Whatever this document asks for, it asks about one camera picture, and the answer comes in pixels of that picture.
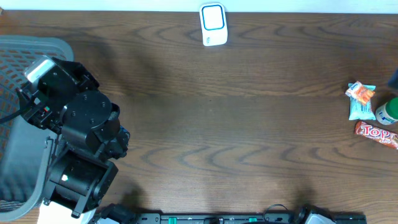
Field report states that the orange small box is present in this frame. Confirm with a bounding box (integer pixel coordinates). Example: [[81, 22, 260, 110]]
[[345, 82, 375, 105]]

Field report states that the black left camera cable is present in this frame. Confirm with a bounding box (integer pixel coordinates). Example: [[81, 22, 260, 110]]
[[0, 102, 41, 125]]

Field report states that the green white wipes packet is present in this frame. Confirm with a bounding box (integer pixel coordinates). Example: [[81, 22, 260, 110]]
[[349, 98, 376, 120]]

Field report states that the green lid jar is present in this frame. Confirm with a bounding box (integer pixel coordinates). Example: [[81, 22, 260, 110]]
[[375, 97, 398, 125]]

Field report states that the white barcode scanner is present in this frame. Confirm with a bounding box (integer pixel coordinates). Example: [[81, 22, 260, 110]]
[[199, 2, 228, 47]]

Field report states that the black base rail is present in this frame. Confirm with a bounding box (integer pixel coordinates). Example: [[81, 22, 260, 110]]
[[90, 203, 368, 224]]

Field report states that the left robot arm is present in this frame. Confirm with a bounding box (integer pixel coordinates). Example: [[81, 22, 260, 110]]
[[18, 56, 130, 223]]

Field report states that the red chocolate bar wrapper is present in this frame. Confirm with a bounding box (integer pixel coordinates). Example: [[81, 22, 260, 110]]
[[354, 121, 397, 149]]

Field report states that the grey plastic mesh basket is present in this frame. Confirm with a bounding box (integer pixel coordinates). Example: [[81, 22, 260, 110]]
[[1, 35, 74, 222]]

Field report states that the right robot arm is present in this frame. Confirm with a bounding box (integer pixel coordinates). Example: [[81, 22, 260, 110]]
[[296, 70, 397, 224]]

